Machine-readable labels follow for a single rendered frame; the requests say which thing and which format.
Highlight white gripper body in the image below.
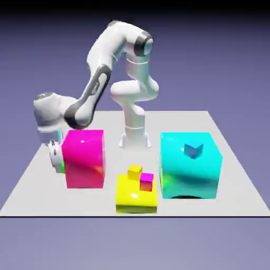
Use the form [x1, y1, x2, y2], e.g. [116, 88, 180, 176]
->
[50, 154, 65, 174]

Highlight small yellow cube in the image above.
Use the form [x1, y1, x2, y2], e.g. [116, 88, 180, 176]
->
[127, 164, 143, 181]

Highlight small pink cube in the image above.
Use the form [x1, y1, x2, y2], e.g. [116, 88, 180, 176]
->
[139, 172, 155, 192]

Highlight small blue cube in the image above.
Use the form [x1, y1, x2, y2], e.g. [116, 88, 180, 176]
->
[184, 143, 204, 160]

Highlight large pink box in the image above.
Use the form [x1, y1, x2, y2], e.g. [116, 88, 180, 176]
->
[61, 129, 105, 189]

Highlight large yellow box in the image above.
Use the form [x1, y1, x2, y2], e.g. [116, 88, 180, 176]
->
[115, 173, 158, 214]

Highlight large cyan box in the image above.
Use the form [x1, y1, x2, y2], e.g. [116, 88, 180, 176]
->
[159, 132, 224, 200]

